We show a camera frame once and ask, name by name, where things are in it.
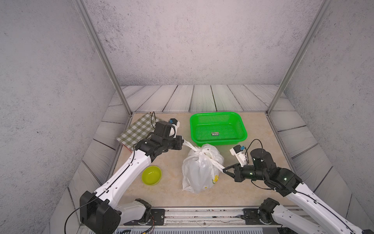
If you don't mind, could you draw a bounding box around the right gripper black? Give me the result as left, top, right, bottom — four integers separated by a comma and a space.
222, 162, 268, 183

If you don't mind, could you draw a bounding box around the white plastic bag lemon print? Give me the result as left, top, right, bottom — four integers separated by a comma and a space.
182, 141, 225, 194

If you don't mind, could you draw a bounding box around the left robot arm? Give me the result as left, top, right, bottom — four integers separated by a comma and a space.
77, 119, 184, 234

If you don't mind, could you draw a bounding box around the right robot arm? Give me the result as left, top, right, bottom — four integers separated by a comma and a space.
223, 145, 373, 234

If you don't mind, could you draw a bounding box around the green checkered cloth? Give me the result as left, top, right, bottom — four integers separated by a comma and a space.
116, 113, 160, 152

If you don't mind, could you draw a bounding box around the lime green bowl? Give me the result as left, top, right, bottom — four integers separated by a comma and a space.
141, 166, 162, 186

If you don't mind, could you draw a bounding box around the green plastic basket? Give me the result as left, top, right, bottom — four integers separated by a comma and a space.
190, 112, 247, 146

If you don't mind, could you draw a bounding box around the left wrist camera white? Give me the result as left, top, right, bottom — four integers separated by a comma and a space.
169, 118, 180, 138

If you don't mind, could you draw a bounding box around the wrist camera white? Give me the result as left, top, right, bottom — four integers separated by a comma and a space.
230, 145, 248, 167
169, 118, 180, 138

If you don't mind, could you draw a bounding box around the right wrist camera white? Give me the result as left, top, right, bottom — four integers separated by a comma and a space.
230, 145, 248, 167

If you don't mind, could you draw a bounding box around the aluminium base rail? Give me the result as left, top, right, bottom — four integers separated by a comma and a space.
105, 207, 294, 234

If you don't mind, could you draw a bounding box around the right metal frame post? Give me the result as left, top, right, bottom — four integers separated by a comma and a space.
266, 0, 332, 116

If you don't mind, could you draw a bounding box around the metal frame post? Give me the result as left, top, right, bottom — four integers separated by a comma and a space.
73, 0, 132, 115
266, 0, 332, 116

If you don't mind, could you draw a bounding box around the left metal frame post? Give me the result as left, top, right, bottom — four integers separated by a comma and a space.
73, 0, 132, 115

